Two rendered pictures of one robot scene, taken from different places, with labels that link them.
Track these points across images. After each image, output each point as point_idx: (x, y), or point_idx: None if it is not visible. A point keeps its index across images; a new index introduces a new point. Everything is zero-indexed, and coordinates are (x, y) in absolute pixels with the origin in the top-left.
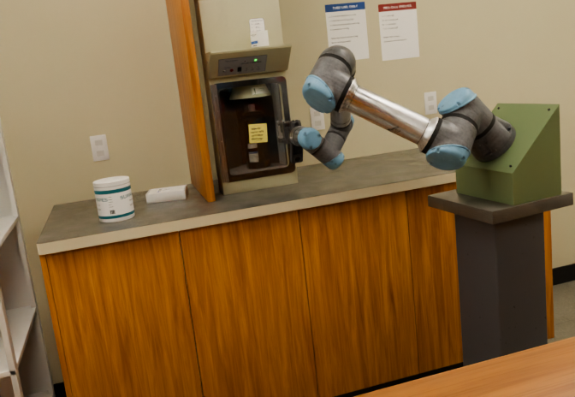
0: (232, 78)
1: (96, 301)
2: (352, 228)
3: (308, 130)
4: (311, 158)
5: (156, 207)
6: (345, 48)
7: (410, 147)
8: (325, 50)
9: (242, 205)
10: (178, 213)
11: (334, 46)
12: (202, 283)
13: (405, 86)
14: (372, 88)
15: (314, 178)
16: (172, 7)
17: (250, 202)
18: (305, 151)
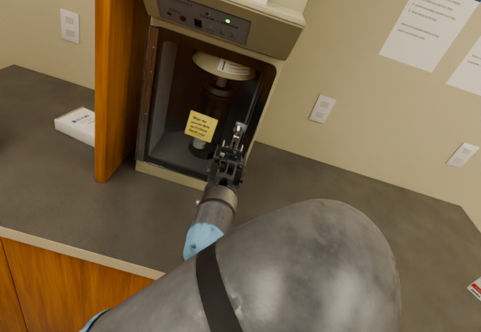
0: (190, 30)
1: None
2: None
3: (202, 245)
4: (292, 144)
5: (43, 147)
6: (373, 331)
7: (401, 183)
8: (254, 264)
9: (99, 234)
10: (21, 192)
11: (312, 285)
12: (30, 278)
13: (447, 125)
14: (407, 109)
15: (258, 198)
16: None
17: (122, 227)
18: (289, 134)
